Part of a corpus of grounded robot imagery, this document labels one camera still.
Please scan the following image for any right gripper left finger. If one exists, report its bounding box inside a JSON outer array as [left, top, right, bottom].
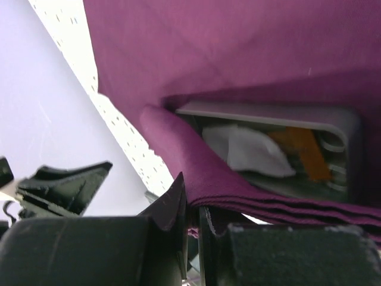
[[140, 173, 188, 280]]

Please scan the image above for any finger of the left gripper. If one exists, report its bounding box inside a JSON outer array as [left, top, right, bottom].
[[16, 161, 113, 216]]

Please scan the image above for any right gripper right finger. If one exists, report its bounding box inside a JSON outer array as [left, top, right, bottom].
[[198, 207, 226, 286]]

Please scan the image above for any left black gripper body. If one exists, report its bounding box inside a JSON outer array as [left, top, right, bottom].
[[0, 156, 21, 230]]

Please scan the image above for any white gauze pad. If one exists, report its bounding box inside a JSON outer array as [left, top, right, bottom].
[[202, 125, 237, 161], [227, 126, 296, 178]]

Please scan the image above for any metal instrument tray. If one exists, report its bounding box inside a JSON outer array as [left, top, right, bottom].
[[176, 101, 363, 203]]

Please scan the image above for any orange bandage strip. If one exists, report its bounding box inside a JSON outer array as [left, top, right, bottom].
[[267, 127, 332, 182]]

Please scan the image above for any purple cloth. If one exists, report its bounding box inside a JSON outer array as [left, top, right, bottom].
[[84, 1, 380, 242]]

